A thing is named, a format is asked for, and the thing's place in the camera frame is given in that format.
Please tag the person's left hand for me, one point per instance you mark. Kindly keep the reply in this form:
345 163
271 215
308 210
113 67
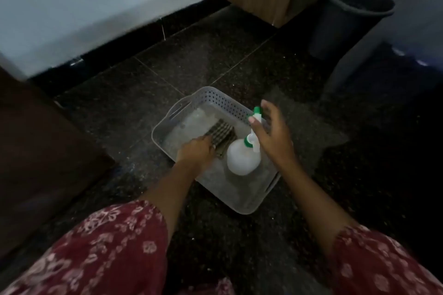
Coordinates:
195 154

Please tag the person's right hand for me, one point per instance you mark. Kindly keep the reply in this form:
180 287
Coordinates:
275 142

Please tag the checked green cloth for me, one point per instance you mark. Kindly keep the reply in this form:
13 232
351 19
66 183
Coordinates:
219 135

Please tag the white spray bottle green nozzle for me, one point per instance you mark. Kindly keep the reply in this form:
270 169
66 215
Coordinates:
242 158

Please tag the dark brown wooden cabinet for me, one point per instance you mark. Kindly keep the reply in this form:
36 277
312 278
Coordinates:
38 153

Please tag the person's right forearm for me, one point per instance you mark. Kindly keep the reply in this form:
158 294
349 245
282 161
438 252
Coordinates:
318 205

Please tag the person's left forearm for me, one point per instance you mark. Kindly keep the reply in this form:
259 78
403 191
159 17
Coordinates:
171 198

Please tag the grey perforated plastic basket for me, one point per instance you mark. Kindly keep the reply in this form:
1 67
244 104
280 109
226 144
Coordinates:
238 191

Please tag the dark grey waste bin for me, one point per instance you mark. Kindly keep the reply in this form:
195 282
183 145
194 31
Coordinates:
339 25

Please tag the red floral garment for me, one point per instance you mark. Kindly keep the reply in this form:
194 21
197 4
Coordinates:
104 253

